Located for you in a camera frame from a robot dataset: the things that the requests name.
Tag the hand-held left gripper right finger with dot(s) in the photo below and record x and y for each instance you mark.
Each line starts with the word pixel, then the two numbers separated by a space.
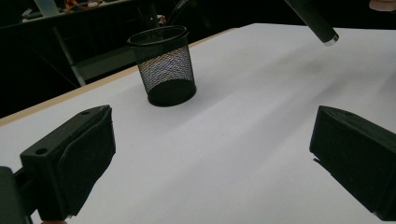
pixel 358 155

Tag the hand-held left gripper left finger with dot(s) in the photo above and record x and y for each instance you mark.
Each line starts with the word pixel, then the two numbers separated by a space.
pixel 71 161

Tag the black mesh pen holder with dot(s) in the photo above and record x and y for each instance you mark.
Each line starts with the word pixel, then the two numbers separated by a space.
pixel 171 93

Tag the grey metal stand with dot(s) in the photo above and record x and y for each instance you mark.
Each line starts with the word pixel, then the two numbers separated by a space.
pixel 102 63

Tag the pale upright post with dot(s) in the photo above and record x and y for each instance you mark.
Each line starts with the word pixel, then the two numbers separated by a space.
pixel 46 7

